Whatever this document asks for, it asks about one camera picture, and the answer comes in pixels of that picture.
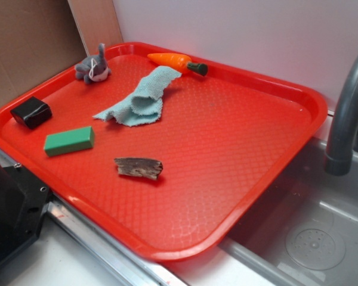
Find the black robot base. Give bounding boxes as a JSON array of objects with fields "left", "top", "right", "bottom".
[{"left": 0, "top": 165, "right": 51, "bottom": 268}]

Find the red plastic tray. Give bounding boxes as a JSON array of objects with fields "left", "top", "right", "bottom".
[{"left": 0, "top": 42, "right": 328, "bottom": 262}]

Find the brown wood piece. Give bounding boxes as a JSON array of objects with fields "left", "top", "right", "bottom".
[{"left": 114, "top": 157, "right": 163, "bottom": 181}]

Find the light blue cloth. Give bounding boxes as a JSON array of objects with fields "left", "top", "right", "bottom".
[{"left": 93, "top": 66, "right": 181, "bottom": 127}]

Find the orange toy carrot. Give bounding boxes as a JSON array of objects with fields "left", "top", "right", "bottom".
[{"left": 147, "top": 52, "right": 208, "bottom": 76}]

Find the gray plush bunny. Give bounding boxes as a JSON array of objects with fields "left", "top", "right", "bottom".
[{"left": 75, "top": 43, "right": 112, "bottom": 85}]

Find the green rectangular block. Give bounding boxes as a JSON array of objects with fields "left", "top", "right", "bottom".
[{"left": 44, "top": 126, "right": 95, "bottom": 157}]

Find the black block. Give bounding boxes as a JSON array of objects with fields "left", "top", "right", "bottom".
[{"left": 10, "top": 97, "right": 53, "bottom": 129}]

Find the gray plastic sink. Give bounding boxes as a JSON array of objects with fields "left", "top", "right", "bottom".
[{"left": 220, "top": 139, "right": 358, "bottom": 285}]

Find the gray faucet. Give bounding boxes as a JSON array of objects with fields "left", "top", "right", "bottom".
[{"left": 324, "top": 56, "right": 358, "bottom": 176}]

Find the brown cardboard panel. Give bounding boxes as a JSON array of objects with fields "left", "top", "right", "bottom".
[{"left": 0, "top": 1, "right": 123, "bottom": 107}]

